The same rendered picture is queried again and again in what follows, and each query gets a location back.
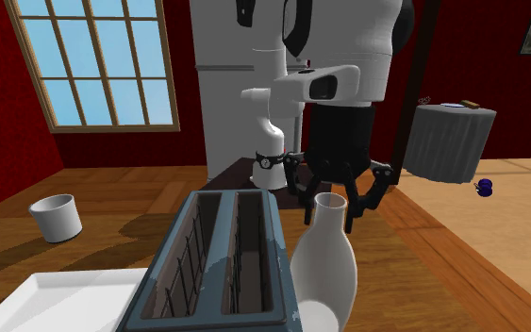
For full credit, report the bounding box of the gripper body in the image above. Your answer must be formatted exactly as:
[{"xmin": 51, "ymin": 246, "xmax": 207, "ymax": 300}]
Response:
[{"xmin": 304, "ymin": 104, "xmax": 377, "ymax": 183}]

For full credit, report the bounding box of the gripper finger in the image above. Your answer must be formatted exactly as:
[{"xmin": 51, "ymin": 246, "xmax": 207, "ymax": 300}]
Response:
[
  {"xmin": 283, "ymin": 153, "xmax": 324, "ymax": 227},
  {"xmin": 342, "ymin": 160, "xmax": 394, "ymax": 235}
]

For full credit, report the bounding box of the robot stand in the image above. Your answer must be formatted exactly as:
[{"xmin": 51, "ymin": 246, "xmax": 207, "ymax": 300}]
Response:
[{"xmin": 200, "ymin": 158, "xmax": 335, "ymax": 211}]

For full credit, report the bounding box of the white vase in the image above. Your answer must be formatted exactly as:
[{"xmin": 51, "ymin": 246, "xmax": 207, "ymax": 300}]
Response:
[{"xmin": 290, "ymin": 191, "xmax": 358, "ymax": 332}]

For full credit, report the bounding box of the round table with grey cloth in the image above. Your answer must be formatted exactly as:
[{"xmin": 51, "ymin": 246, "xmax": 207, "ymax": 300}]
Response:
[{"xmin": 401, "ymin": 98, "xmax": 498, "ymax": 186}]

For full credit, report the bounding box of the white refrigerator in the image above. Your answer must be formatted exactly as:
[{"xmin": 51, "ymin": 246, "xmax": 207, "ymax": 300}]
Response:
[{"xmin": 188, "ymin": 0, "xmax": 307, "ymax": 182}]

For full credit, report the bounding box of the small blue object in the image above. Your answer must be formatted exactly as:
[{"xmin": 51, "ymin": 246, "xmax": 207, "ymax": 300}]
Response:
[{"xmin": 473, "ymin": 177, "xmax": 494, "ymax": 198}]

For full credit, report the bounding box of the blue-grey toaster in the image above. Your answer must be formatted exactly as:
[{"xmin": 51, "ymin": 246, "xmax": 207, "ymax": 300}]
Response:
[{"xmin": 116, "ymin": 189, "xmax": 304, "ymax": 332}]

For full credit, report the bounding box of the white cup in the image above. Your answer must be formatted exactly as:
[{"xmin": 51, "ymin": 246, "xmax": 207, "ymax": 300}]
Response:
[{"xmin": 27, "ymin": 193, "xmax": 84, "ymax": 244}]

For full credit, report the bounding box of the white tray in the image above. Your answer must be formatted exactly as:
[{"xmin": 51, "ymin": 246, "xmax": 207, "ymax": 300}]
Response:
[{"xmin": 0, "ymin": 268, "xmax": 149, "ymax": 332}]

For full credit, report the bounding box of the window with wooden frame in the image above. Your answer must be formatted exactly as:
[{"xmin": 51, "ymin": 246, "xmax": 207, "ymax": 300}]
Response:
[{"xmin": 3, "ymin": 0, "xmax": 181, "ymax": 135}]

